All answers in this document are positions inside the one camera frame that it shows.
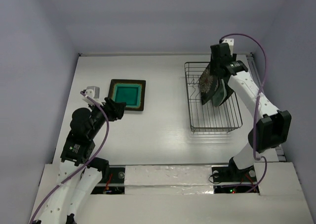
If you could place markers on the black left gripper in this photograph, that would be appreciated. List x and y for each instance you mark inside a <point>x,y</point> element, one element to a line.
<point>114,109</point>

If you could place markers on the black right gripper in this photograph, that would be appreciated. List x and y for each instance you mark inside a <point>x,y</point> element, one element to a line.
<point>220,73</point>

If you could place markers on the square teal black plate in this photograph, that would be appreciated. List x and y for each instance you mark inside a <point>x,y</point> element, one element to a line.
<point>132,92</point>

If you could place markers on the black white floral square plate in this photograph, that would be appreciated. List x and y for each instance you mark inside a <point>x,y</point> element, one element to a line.
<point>208,84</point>

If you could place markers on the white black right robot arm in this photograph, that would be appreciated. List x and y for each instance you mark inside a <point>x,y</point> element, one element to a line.
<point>270,125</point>

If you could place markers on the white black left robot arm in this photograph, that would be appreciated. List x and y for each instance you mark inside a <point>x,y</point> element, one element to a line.
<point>80,169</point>

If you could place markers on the black floral rear plate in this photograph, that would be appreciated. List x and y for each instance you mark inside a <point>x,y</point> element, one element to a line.
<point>227,92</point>

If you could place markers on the light green round plate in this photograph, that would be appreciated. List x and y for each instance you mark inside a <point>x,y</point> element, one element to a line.
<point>220,94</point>

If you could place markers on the white foil covered front board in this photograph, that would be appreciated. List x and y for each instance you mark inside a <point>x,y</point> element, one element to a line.
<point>167,180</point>

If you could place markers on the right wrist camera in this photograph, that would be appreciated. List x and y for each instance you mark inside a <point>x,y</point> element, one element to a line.
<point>230,42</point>

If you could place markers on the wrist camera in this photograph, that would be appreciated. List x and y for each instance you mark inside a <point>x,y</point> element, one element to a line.
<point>92,92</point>
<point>230,42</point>

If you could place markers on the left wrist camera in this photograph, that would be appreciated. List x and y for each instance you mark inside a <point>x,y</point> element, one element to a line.
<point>92,92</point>

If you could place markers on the black wire dish rack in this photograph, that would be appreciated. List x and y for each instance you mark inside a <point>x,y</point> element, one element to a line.
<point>207,118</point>

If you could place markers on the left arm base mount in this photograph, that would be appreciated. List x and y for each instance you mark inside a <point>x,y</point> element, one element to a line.
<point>113,183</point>

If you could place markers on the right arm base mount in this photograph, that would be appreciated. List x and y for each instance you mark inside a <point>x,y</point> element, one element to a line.
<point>226,181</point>

